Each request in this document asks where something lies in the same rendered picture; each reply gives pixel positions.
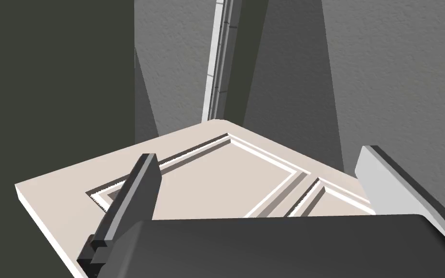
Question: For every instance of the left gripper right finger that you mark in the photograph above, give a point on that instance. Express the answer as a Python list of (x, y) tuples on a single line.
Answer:
[(396, 189)]

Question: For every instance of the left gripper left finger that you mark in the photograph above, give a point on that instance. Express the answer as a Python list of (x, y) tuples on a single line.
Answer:
[(130, 200)]

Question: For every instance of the beige panelled door leaf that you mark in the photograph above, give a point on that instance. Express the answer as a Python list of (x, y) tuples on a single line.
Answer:
[(214, 181)]

